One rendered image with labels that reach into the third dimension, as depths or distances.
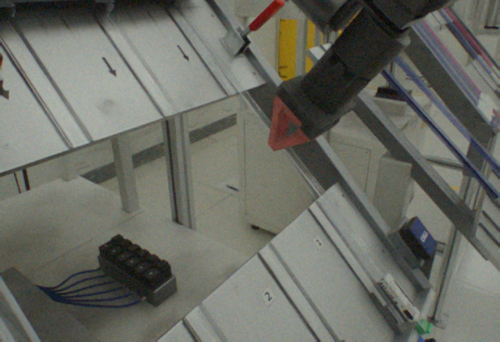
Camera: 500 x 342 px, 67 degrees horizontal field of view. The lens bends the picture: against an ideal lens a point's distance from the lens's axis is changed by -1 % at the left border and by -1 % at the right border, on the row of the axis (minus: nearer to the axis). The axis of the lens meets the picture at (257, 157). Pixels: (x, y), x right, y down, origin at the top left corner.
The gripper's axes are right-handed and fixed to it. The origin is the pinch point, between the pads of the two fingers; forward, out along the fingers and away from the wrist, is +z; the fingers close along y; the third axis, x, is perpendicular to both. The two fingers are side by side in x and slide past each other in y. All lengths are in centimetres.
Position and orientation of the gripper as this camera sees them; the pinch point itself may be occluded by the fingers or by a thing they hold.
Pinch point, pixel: (277, 141)
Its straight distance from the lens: 49.7
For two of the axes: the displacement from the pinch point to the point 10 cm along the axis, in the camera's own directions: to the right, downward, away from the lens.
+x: 6.3, 7.6, -1.5
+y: -5.8, 3.4, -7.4
